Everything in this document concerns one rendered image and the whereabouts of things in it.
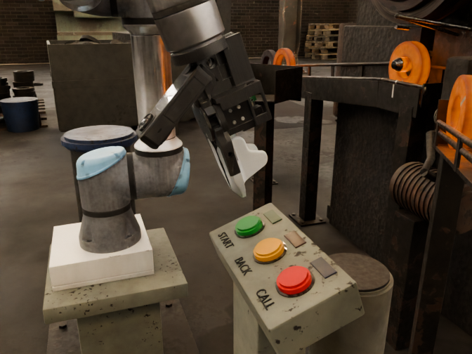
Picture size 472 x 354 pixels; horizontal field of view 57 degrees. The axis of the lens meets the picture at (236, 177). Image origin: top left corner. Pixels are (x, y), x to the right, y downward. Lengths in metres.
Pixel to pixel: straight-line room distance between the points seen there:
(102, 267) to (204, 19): 0.72
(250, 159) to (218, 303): 0.99
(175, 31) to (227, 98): 0.10
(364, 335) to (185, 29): 0.50
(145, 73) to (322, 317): 0.69
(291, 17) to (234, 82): 7.92
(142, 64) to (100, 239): 0.42
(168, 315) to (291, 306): 0.98
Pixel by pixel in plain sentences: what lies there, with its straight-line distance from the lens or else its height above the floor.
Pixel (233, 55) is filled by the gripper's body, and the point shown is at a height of 0.85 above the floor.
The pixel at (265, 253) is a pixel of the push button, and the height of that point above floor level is 0.61.
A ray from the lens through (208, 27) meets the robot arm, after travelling 0.52.
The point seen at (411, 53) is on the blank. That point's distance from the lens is 1.46.
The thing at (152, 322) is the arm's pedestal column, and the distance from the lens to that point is 1.19.
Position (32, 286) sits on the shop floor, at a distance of 1.76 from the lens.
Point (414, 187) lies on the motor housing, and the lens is 1.18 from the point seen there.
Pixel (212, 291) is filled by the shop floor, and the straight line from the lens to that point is 1.58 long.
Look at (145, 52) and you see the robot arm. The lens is 1.01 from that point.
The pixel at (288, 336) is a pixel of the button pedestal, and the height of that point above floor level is 0.57.
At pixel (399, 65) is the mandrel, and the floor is 0.76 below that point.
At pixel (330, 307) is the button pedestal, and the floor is 0.59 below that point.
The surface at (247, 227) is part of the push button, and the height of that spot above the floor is 0.61.
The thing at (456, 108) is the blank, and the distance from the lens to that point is 1.07.
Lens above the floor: 0.88
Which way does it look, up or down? 19 degrees down
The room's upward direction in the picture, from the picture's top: straight up
